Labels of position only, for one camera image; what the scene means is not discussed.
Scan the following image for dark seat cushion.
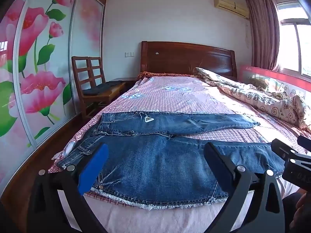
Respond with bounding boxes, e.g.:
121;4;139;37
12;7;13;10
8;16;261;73
84;81;122;96

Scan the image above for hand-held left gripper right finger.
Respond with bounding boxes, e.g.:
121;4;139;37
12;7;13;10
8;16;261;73
204;142;286;233

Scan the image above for orange fringed cloth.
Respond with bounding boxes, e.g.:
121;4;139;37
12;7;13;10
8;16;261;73
137;71;195;80

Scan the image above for wooden nightstand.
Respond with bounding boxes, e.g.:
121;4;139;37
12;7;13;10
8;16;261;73
109;78;139;91

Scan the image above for swirl-patterned quilt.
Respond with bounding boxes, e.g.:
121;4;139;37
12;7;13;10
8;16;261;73
193;67;311;133

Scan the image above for dark wooden headboard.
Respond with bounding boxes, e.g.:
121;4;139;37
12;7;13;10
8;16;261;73
140;41;237;81

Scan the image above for window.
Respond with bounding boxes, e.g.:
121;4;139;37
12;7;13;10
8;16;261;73
276;0;311;77

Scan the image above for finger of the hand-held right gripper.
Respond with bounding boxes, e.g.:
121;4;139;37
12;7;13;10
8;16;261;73
297;135;311;154
270;138;300;163

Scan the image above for bed with pink checked sheet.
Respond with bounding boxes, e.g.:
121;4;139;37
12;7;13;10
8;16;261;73
47;74;311;233

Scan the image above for mauve curtain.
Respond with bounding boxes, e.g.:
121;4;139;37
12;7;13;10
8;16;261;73
245;0;280;71

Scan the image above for wooden slat-back chair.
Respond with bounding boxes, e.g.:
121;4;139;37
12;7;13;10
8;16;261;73
88;57;127;103
71;56;108;120

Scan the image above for floral sliding-door wardrobe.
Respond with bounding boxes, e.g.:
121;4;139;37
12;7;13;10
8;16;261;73
0;0;109;187

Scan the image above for wall air conditioner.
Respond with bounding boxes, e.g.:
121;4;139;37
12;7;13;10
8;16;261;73
213;0;250;19

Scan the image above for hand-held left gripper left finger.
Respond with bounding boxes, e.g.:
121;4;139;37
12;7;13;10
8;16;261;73
30;143;110;233

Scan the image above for red bed guard rail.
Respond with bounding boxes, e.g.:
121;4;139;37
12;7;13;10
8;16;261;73
239;64;311;99

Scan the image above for blue denim pants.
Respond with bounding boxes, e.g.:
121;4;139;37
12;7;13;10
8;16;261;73
57;112;285;210

